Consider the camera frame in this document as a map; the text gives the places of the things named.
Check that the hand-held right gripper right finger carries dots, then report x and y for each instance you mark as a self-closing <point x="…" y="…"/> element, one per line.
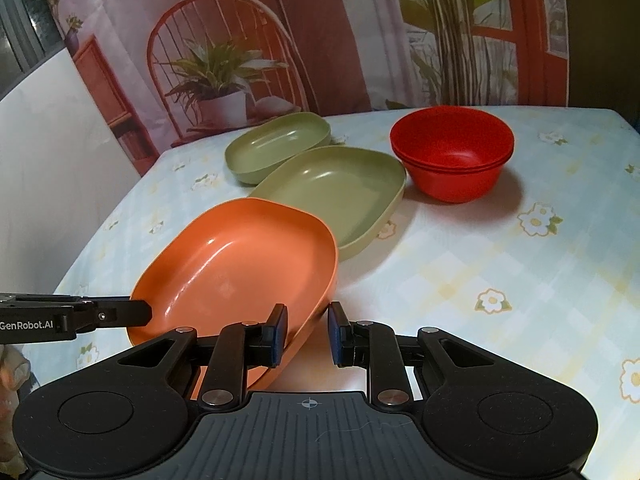
<point x="336" y="332"/>

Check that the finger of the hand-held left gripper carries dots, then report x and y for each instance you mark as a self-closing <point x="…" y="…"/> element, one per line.
<point x="125" y="314"/>

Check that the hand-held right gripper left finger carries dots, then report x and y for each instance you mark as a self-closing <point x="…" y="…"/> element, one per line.
<point x="278" y="331"/>

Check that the orange square plate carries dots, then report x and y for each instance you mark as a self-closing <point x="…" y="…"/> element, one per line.
<point x="240" y="260"/>

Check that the green square plate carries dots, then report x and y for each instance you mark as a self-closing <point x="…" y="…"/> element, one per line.
<point x="280" y="145"/>
<point x="335" y="195"/>

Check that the red bowl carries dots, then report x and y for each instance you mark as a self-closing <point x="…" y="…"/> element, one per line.
<point x="450" y="132"/>
<point x="450" y="187"/>
<point x="450" y="167"/>

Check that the white marble panel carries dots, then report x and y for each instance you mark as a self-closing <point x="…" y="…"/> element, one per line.
<point x="60" y="185"/>

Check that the floral checked tablecloth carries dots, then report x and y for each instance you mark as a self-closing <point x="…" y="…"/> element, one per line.
<point x="475" y="260"/>

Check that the printed room backdrop cloth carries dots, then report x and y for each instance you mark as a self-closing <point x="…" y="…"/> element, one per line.
<point x="325" y="35"/>

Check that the dark window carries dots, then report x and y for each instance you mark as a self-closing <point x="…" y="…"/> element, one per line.
<point x="20" y="25"/>

